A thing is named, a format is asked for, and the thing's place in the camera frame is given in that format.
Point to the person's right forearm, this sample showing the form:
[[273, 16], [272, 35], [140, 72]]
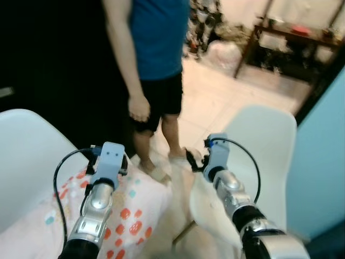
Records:
[[123, 54]]

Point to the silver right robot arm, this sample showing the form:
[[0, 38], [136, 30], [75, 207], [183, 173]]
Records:
[[232, 191]]

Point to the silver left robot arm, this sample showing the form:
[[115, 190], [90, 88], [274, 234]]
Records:
[[94, 216]]

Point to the white floral patterned pillow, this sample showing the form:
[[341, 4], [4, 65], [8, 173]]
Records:
[[135, 216]]

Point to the white plastic shell chair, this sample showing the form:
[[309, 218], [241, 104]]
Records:
[[269, 151], [27, 156]]

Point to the person's right hand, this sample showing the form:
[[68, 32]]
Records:
[[139, 108]]

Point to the pale slipper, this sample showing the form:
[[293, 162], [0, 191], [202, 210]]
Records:
[[160, 174]]

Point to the white plastic bag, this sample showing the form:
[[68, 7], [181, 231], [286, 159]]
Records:
[[223, 56]]

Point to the person in blue shirt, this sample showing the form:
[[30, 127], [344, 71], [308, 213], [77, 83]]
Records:
[[159, 38]]

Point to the small red item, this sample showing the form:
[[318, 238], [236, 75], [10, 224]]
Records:
[[301, 30]]

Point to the dark wooden table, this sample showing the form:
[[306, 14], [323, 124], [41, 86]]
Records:
[[318, 39]]

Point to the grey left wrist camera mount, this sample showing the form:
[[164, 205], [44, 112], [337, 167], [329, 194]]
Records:
[[110, 162]]

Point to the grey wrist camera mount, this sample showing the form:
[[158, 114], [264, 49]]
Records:
[[110, 162], [217, 154]]

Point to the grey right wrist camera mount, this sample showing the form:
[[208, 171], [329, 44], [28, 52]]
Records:
[[217, 154]]

